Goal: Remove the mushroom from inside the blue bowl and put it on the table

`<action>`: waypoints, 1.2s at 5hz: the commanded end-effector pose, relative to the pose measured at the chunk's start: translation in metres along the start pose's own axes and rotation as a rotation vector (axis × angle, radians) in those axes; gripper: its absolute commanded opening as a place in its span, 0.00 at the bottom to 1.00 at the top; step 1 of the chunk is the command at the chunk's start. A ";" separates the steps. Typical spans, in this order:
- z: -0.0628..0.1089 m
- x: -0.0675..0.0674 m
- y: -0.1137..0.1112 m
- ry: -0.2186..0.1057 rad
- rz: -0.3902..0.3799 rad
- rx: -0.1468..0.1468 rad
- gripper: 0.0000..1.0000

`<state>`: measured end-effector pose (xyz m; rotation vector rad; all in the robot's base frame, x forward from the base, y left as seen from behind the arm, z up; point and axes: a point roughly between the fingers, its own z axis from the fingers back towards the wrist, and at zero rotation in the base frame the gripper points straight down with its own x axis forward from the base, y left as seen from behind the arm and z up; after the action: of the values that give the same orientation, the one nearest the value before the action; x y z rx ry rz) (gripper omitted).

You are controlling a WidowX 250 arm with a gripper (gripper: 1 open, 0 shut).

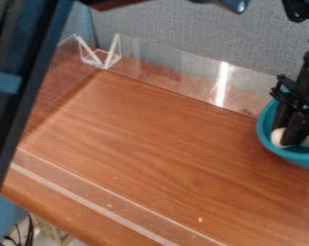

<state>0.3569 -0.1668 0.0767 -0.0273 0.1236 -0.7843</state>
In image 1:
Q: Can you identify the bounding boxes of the clear acrylic corner bracket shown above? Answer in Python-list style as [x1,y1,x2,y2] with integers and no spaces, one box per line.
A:
[76,34,121,70]

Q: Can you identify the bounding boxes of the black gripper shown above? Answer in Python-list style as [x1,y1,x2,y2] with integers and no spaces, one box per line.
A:
[270,52,309,146]

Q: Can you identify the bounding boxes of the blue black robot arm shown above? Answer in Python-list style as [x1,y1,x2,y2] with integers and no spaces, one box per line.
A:
[0,0,309,189]

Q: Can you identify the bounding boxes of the clear acrylic barrier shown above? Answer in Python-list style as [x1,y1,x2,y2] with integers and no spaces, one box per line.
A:
[11,150,225,246]
[109,34,276,117]
[21,35,99,139]

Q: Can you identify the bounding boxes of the white plush mushroom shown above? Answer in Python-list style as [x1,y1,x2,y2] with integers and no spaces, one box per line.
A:
[270,128,309,148]

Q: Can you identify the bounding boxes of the clear acrylic left barrier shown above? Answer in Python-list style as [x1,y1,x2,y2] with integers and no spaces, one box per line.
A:
[21,35,99,139]

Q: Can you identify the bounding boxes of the clear acrylic front barrier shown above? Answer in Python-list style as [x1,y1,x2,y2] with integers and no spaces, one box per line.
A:
[11,150,225,246]

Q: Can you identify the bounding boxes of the clear acrylic back barrier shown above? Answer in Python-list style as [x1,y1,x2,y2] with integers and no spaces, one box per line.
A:
[109,34,276,117]

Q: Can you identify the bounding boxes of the blue plastic bowl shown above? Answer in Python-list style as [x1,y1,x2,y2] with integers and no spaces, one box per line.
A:
[257,99,309,169]

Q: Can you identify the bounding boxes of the black cables under table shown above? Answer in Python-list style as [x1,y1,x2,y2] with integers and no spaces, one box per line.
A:
[0,213,36,246]

